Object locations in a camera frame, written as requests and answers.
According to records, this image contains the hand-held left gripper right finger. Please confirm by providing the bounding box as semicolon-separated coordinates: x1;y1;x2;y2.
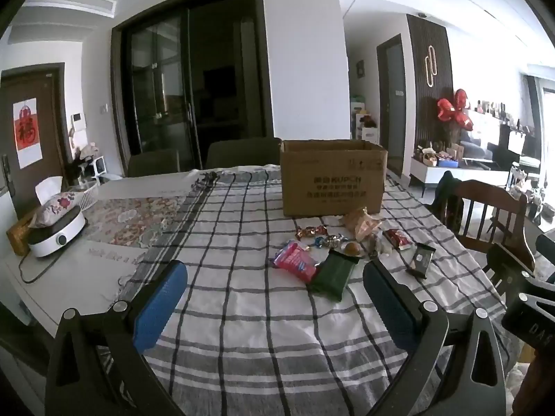
362;260;508;416

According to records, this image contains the black power cable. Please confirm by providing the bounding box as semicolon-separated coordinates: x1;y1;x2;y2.
17;225;89;284

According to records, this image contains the green snack packet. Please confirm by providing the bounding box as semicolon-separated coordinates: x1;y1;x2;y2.
307;249;361;302

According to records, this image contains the white round electric cooker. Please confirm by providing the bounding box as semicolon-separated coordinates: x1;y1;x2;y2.
27;207;89;258

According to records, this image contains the white plastic basket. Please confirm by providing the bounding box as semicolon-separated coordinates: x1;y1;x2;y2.
65;181;100;211

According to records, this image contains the gold wall ornament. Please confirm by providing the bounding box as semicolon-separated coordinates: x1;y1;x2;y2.
422;45;439;89

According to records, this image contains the ceiling air vent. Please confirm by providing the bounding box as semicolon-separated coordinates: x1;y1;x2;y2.
22;0;118;18

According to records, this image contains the dark slatted wall panel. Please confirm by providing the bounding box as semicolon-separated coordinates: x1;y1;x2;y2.
407;14;456;148

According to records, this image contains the beige snack packet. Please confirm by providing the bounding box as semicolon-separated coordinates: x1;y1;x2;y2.
343;207;370;231
353;217;383;242

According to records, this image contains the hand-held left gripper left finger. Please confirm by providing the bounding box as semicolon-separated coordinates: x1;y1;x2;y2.
44;260;188;416

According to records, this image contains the dark green chair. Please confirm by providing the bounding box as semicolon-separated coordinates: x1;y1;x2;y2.
206;137;282;170
128;148;180;178

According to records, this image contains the red and white door poster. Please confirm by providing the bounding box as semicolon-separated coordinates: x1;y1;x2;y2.
13;99;42;169

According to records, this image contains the wooden chair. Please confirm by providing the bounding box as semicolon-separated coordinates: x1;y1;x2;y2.
438;177;538;269

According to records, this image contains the red bow decoration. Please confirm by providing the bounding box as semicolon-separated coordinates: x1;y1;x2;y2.
436;89;475;131

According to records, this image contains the white low cabinet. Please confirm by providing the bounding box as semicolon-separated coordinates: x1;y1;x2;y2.
410;156;512;196

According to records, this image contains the red snack packet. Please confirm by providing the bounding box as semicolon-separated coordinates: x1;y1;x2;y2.
384;228;412;251

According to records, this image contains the brown woven box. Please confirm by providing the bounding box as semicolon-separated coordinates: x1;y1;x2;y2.
6;219;40;256

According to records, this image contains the blue and silver candy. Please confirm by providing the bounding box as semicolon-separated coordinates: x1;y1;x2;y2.
313;234;348;249

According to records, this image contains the grey interior door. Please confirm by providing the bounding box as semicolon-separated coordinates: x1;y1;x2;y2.
376;34;406;178

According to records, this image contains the grey checked tablecloth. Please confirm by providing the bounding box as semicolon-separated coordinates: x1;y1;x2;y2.
100;167;521;416

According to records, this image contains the dark sliding glass door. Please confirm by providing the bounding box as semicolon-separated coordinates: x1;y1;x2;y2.
112;0;274;170

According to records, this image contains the black snack packet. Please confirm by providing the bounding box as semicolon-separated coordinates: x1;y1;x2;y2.
405;243;436;279

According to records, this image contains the gold and red candy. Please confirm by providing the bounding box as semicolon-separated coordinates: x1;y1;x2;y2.
296;225;328;240

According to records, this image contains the floral table mat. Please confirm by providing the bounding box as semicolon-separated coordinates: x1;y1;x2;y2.
84;195;196;248

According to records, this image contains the dark green cloth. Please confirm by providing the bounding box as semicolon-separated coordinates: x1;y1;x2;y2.
434;171;464;230

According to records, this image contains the brown cardboard box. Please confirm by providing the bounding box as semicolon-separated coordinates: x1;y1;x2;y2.
280;139;389;217

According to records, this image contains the white display shelf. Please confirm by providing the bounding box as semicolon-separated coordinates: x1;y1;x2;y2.
470;99;535;157

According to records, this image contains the brown entrance door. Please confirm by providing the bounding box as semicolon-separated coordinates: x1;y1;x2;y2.
0;63;70;222

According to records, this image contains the pink snack packet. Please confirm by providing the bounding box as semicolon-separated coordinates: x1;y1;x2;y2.
271;240;319;284

